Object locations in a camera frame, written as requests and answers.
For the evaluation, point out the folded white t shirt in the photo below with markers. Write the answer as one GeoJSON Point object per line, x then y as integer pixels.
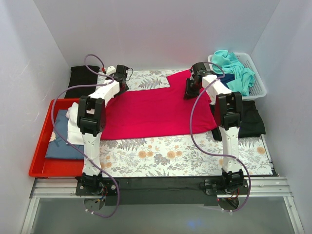
{"type": "Point", "coordinates": [74, 135]}

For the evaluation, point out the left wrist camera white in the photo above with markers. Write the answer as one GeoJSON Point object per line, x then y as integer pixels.
{"type": "Point", "coordinates": [108, 70]}

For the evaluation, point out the aluminium frame rail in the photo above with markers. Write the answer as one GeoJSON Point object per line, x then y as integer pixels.
{"type": "Point", "coordinates": [268, 209]}

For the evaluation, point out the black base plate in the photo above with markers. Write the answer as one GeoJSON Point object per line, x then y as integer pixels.
{"type": "Point", "coordinates": [159, 190]}

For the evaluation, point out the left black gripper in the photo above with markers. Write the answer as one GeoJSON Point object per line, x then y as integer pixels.
{"type": "Point", "coordinates": [123, 86]}

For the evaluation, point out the floral patterned mat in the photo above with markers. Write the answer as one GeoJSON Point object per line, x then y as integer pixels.
{"type": "Point", "coordinates": [175, 155]}

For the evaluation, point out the teal t shirt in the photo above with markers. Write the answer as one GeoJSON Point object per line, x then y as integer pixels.
{"type": "Point", "coordinates": [243, 77]}

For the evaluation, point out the red plastic tray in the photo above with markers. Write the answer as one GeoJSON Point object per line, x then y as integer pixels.
{"type": "Point", "coordinates": [43, 167]}

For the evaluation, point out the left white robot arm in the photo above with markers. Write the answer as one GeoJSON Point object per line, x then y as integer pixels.
{"type": "Point", "coordinates": [91, 121]}

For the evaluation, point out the red t shirt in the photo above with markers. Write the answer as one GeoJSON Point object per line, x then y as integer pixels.
{"type": "Point", "coordinates": [158, 112]}

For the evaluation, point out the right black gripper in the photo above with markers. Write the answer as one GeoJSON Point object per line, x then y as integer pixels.
{"type": "Point", "coordinates": [191, 90]}

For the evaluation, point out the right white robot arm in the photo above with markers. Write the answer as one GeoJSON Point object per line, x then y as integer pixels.
{"type": "Point", "coordinates": [228, 115]}

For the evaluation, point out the dark blue t shirt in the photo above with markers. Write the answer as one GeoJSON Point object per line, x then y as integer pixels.
{"type": "Point", "coordinates": [226, 79]}

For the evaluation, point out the black cloth back left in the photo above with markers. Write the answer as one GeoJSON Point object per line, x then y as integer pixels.
{"type": "Point", "coordinates": [80, 75]}

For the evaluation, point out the folded blue t shirt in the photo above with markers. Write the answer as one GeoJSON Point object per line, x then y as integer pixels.
{"type": "Point", "coordinates": [57, 147]}

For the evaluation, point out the white plastic basket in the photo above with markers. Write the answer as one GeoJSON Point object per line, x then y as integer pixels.
{"type": "Point", "coordinates": [258, 90]}

